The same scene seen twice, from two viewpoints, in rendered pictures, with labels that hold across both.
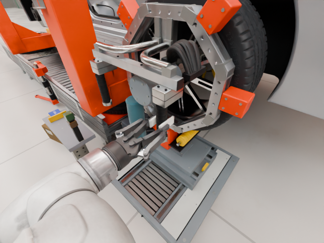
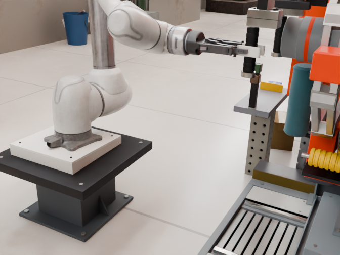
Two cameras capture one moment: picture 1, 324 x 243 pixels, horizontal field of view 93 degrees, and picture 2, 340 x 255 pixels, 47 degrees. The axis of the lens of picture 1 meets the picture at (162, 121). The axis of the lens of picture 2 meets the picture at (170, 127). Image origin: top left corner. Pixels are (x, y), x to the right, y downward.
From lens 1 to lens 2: 109 cm
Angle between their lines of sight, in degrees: 66
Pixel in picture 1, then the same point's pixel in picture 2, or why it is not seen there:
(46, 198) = not seen: hidden behind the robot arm
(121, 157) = (190, 37)
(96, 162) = (179, 28)
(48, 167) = (228, 149)
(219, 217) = not seen: outside the picture
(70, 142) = (243, 103)
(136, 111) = (295, 79)
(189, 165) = (322, 246)
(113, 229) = (139, 13)
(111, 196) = (223, 208)
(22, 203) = not seen: hidden behind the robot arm
